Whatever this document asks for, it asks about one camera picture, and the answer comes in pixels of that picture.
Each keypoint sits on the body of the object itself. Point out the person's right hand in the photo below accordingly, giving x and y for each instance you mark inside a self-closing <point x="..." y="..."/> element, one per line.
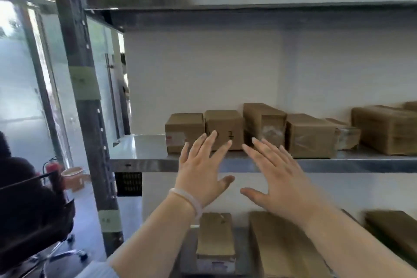
<point x="286" y="189"/>

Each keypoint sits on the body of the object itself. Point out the person's left hand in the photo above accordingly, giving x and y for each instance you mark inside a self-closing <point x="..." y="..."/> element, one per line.
<point x="198" y="176"/>

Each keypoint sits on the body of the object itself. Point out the metal shelving rack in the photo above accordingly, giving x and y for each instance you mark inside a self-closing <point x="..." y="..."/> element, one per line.
<point x="146" y="154"/>

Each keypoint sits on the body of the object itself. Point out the row of brown cardboard boxes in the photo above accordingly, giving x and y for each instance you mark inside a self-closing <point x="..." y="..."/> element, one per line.
<point x="309" y="137"/>

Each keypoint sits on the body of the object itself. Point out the pile of brown cardboard boxes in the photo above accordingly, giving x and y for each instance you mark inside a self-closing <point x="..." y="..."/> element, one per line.
<point x="280" y="248"/>

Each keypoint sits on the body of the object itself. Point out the person's right forearm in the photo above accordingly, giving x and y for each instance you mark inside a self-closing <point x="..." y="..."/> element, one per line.
<point x="355" y="248"/>

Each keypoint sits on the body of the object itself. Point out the person's left forearm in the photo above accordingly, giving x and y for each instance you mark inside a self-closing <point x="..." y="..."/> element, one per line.
<point x="153" y="245"/>

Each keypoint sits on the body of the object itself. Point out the black lattice crate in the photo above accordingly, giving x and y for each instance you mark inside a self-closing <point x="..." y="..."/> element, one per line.
<point x="128" y="185"/>

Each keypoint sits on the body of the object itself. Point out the light blue striped sleeve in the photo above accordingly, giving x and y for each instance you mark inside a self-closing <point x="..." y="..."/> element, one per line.
<point x="97" y="271"/>

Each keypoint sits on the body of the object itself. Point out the red fire extinguisher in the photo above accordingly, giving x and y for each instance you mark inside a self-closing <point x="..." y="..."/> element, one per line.
<point x="53" y="170"/>

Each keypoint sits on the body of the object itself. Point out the black office chair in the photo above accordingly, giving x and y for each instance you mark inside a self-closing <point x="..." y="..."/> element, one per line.
<point x="49" y="222"/>

